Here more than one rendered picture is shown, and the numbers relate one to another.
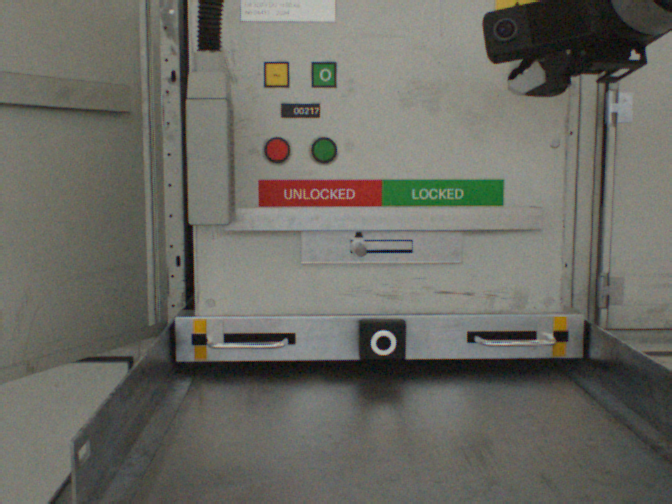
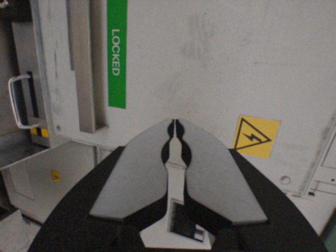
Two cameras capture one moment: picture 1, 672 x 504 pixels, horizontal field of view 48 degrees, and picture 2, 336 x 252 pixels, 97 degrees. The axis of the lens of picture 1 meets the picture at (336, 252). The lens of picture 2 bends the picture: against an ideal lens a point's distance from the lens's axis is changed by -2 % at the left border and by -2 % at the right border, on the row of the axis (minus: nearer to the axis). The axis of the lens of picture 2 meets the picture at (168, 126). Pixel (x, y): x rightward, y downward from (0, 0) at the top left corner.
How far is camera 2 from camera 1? 78 cm
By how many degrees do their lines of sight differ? 18
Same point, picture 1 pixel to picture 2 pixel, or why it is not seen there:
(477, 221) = (81, 80)
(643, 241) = not seen: hidden behind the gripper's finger
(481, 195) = (114, 90)
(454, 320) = (36, 62)
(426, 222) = (77, 31)
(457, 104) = (186, 75)
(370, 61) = not seen: outside the picture
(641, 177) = not seen: hidden behind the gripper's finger
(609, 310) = (108, 151)
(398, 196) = (114, 15)
